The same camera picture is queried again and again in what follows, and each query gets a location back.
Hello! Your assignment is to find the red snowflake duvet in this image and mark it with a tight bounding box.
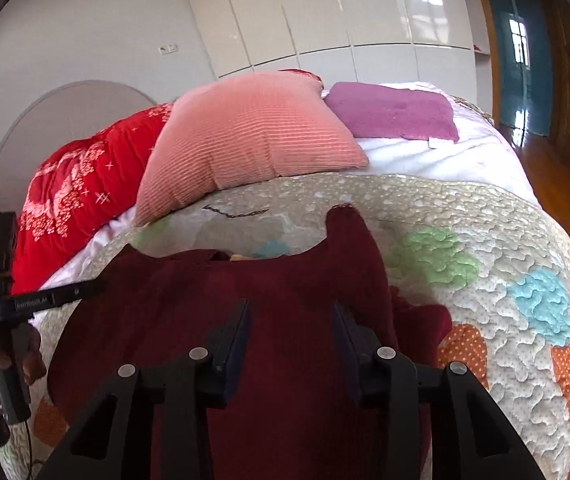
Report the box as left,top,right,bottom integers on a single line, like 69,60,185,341
11,102,173,294

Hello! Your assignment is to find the pink ribbed pillow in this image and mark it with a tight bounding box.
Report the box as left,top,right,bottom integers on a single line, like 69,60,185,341
134,70,369,226

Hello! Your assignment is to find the grey arched headboard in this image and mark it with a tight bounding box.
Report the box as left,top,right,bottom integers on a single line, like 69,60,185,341
0,79,156,212

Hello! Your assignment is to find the dark red fleece garment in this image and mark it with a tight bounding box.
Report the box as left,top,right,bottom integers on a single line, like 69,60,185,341
48,205,452,479

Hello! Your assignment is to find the patchwork heart quilt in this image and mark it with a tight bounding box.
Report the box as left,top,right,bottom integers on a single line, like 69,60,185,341
0,171,570,480

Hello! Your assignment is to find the magenta fleece cushion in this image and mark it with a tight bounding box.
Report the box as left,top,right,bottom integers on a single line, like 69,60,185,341
324,82,460,142

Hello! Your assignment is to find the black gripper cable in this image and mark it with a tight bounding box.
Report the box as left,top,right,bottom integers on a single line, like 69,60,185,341
20,416,37,480

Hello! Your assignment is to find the teal glass door panel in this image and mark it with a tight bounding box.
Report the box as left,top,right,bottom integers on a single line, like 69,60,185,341
489,0,553,144

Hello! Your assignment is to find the white glossy wardrobe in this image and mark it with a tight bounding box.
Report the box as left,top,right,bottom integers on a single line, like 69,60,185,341
189,0,476,94

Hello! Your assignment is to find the white wall socket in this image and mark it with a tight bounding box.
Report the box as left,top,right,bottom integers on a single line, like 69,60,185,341
158,44,179,55

